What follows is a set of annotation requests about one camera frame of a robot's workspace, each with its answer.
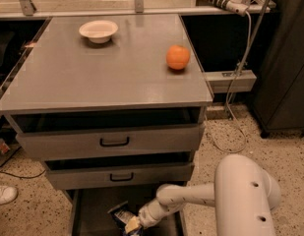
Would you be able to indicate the blue chip bag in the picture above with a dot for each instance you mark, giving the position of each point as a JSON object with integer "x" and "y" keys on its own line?
{"x": 121, "y": 215}

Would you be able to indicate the white sneaker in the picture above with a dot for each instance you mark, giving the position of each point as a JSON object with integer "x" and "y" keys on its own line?
{"x": 7, "y": 194}

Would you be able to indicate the small red object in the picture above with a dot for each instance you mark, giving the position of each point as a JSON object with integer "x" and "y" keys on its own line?
{"x": 3, "y": 147}

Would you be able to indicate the white spiral hose connector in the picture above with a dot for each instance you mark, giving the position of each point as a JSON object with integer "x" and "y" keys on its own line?
{"x": 233, "y": 6}

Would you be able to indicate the orange fruit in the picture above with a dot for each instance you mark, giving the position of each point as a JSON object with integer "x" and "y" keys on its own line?
{"x": 177, "y": 57}

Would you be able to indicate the dark cabinet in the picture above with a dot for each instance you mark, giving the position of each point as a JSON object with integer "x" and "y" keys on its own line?
{"x": 278, "y": 100}

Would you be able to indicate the back shelf table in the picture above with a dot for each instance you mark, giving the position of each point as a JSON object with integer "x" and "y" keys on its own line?
{"x": 92, "y": 0}

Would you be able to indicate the grey drawer cabinet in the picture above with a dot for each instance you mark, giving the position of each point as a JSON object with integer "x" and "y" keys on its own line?
{"x": 65, "y": 72}

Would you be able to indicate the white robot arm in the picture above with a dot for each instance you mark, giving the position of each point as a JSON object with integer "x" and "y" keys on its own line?
{"x": 243, "y": 196}

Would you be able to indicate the top grey drawer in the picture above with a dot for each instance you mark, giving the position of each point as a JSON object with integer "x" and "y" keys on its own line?
{"x": 53, "y": 136}

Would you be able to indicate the middle grey drawer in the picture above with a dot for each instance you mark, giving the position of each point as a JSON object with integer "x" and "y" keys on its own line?
{"x": 111, "y": 171}

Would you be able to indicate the grey drawer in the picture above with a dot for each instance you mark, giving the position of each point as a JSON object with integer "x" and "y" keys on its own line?
{"x": 111, "y": 171}
{"x": 53, "y": 136}
{"x": 90, "y": 215}

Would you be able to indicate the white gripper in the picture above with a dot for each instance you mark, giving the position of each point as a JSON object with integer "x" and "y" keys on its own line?
{"x": 148, "y": 215}

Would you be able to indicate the grey metal box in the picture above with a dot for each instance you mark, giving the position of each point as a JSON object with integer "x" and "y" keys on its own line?
{"x": 227, "y": 81}

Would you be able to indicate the bottom grey drawer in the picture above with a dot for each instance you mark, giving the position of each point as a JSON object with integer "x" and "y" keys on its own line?
{"x": 90, "y": 215}

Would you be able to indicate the white paper bowl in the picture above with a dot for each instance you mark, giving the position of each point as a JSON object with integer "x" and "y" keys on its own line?
{"x": 98, "y": 31}

